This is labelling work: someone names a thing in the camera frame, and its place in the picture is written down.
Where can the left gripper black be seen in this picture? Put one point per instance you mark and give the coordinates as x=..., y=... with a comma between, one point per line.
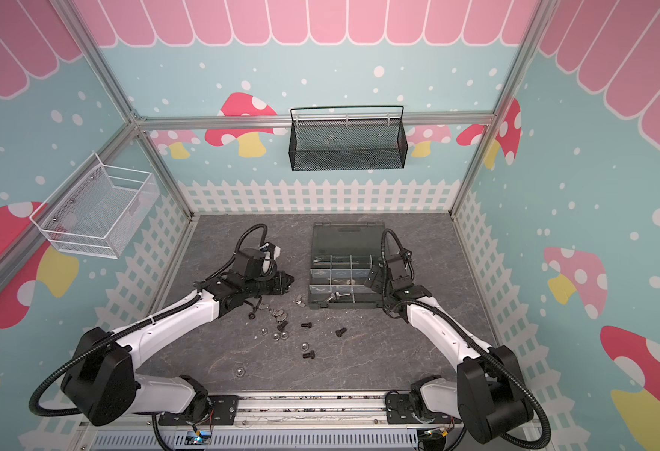
x=281, y=287

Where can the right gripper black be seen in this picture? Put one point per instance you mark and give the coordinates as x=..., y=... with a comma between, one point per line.
x=377, y=276

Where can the grey transparent organizer box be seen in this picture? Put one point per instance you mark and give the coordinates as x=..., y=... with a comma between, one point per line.
x=342, y=256

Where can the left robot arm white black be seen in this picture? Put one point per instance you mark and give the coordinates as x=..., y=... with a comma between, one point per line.
x=102, y=382

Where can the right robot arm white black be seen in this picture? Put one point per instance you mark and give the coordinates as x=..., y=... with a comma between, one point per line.
x=489, y=396

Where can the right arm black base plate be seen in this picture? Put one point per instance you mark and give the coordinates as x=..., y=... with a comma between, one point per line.
x=408, y=408

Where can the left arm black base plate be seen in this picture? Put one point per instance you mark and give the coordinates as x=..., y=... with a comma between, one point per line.
x=222, y=412

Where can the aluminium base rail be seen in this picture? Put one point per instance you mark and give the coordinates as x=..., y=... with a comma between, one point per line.
x=340, y=409

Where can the black wire mesh basket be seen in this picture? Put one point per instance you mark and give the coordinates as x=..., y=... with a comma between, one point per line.
x=344, y=138

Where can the white wire mesh basket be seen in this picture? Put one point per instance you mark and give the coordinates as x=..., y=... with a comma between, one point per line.
x=98, y=213

